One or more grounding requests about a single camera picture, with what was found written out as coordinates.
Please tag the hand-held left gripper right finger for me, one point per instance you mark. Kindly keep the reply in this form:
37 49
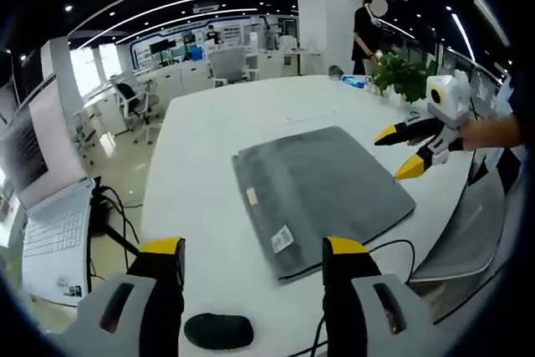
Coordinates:
347 302

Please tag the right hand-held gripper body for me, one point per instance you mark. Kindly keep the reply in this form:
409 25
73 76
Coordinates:
453 98

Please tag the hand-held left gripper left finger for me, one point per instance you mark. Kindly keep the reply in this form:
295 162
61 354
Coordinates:
163 298

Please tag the grey towel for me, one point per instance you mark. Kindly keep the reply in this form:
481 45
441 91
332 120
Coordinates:
326 181

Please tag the person's right hand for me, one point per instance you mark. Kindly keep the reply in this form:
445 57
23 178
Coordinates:
472 135

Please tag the green potted plant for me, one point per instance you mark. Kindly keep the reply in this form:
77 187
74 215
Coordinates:
403 77

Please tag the black computer mouse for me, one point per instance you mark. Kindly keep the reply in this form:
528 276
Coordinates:
217 332

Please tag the blue packet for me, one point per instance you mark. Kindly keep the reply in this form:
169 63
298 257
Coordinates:
355 80

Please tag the grey chair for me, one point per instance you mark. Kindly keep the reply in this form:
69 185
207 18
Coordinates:
468 231

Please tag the dark grey cloth lump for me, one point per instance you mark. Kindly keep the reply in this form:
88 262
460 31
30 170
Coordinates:
335 72

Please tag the black tripod stand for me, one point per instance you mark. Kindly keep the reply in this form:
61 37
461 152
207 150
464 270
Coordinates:
98 198

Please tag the white laptop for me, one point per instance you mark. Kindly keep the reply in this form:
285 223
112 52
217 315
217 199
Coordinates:
54 223

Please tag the white office chair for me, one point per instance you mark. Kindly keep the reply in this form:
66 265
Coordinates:
227 64

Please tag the black-backed office chair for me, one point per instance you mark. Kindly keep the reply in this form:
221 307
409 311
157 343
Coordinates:
127 93

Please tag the blue container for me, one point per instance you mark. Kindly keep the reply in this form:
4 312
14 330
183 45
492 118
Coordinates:
197 53

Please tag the black monitor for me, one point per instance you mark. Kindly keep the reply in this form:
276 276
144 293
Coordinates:
160 46

